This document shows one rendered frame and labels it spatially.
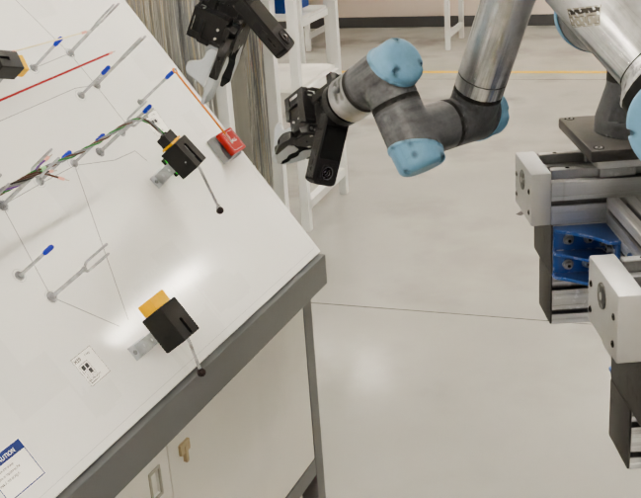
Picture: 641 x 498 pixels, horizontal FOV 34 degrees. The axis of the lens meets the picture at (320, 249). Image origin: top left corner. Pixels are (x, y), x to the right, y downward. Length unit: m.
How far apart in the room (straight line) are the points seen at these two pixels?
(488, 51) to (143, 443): 0.75
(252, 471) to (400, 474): 1.01
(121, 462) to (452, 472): 1.59
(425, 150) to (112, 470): 0.63
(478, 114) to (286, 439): 0.86
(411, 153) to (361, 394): 1.93
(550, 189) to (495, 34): 0.32
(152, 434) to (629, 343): 0.70
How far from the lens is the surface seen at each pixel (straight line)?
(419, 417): 3.25
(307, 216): 4.79
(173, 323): 1.57
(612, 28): 1.23
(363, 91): 1.57
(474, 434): 3.16
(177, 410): 1.65
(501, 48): 1.55
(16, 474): 1.42
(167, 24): 2.64
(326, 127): 1.64
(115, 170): 1.84
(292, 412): 2.17
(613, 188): 1.78
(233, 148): 2.05
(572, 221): 1.78
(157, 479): 1.73
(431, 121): 1.55
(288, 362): 2.12
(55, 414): 1.49
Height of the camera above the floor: 1.63
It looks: 21 degrees down
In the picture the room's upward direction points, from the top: 4 degrees counter-clockwise
